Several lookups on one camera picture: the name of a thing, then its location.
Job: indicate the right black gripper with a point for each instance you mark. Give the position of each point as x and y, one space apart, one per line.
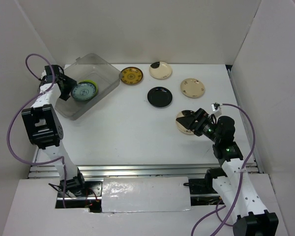
190 121

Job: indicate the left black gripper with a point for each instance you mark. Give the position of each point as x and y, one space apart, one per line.
70 83

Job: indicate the blue white patterned plate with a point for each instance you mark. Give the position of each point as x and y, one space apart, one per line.
74 93

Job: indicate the lime green plate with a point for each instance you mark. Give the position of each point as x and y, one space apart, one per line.
88 90

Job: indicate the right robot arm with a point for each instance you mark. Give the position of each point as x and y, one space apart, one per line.
230 180

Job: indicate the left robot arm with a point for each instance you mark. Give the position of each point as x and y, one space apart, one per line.
45 130

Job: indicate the clear plastic bin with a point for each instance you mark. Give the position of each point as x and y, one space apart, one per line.
90 67

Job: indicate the cream plate black patch right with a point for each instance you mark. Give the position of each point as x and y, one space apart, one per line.
180 127

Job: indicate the cream plate with brown motifs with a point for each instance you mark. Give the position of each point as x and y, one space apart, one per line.
192 88

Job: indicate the black glossy plate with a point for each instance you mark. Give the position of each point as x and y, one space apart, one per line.
159 97

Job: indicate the cream plate with black patch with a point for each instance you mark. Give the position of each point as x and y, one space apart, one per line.
160 70

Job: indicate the yellow patterned plate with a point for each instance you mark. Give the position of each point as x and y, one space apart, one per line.
131 76

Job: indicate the white cover panel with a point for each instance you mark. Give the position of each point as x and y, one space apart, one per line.
145 194

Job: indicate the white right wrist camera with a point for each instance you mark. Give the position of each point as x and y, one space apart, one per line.
216 110

